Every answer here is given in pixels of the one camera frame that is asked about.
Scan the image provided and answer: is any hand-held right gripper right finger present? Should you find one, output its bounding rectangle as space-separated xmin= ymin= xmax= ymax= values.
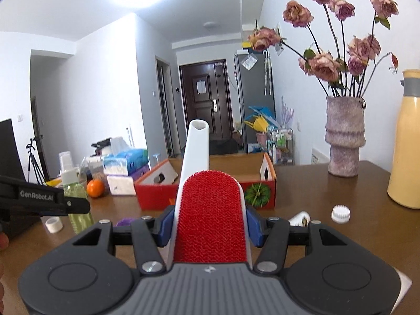
xmin=245 ymin=205 xmax=349 ymax=274

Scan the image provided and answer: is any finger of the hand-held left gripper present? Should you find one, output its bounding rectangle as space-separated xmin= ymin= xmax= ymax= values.
xmin=0 ymin=175 xmax=91 ymax=219

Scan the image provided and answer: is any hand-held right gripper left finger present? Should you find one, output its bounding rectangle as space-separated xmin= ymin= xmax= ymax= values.
xmin=70 ymin=205 xmax=176 ymax=274

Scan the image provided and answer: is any small white cap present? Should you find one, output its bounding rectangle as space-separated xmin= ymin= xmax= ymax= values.
xmin=45 ymin=217 xmax=63 ymax=234

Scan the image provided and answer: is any red orange cardboard box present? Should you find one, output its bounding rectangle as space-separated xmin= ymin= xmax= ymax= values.
xmin=134 ymin=153 xmax=277 ymax=211

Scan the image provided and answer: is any white plastic piece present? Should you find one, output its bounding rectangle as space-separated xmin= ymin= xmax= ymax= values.
xmin=289 ymin=212 xmax=311 ymax=227

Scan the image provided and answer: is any white red lint brush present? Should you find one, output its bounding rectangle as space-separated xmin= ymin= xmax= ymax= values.
xmin=166 ymin=120 xmax=255 ymax=266

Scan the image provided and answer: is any white bottle cap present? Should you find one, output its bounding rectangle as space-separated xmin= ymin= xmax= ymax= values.
xmin=331 ymin=205 xmax=350 ymax=224

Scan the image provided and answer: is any green spray bottle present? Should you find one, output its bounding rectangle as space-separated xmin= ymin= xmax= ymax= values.
xmin=59 ymin=151 xmax=94 ymax=235

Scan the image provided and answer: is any black tripod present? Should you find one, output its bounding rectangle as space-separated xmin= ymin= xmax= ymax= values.
xmin=26 ymin=136 xmax=45 ymax=184

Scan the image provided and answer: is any orange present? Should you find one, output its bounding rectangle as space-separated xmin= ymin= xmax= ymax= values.
xmin=87 ymin=179 xmax=106 ymax=198

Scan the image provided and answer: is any clear food container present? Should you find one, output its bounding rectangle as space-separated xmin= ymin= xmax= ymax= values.
xmin=82 ymin=156 xmax=109 ymax=184

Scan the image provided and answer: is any purple tissue pack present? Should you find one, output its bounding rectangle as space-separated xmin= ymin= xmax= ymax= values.
xmin=126 ymin=166 xmax=150 ymax=184

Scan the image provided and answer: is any white tissue pack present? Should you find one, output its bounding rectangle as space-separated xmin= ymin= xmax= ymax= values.
xmin=107 ymin=175 xmax=137 ymax=196

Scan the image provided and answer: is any blue tissue pack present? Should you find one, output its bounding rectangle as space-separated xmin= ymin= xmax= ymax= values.
xmin=103 ymin=137 xmax=149 ymax=176

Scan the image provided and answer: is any purple feather decoration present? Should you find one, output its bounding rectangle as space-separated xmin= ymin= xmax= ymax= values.
xmin=280 ymin=96 xmax=296 ymax=128

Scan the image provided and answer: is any pink ceramic vase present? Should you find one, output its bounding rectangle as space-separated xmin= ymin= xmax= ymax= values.
xmin=325 ymin=96 xmax=366 ymax=177

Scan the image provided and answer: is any brown entrance door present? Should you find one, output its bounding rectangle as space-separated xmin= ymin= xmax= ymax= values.
xmin=179 ymin=60 xmax=234 ymax=145

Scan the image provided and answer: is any grey refrigerator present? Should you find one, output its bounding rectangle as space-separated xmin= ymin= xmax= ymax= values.
xmin=234 ymin=52 xmax=276 ymax=153

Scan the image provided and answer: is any folded umbrella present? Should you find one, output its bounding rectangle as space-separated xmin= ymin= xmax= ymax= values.
xmin=262 ymin=51 xmax=273 ymax=96

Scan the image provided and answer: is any clear plastic bag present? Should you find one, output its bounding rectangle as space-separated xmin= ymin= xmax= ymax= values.
xmin=241 ymin=54 xmax=257 ymax=71

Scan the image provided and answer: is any yellow thermos jug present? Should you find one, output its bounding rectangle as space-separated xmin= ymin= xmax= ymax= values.
xmin=387 ymin=69 xmax=420 ymax=210

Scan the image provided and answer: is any dried pink rose bouquet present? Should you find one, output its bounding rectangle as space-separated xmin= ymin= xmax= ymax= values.
xmin=248 ymin=0 xmax=399 ymax=98

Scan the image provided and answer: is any metal wire rack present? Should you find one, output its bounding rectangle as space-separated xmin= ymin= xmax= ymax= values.
xmin=267 ymin=128 xmax=294 ymax=166

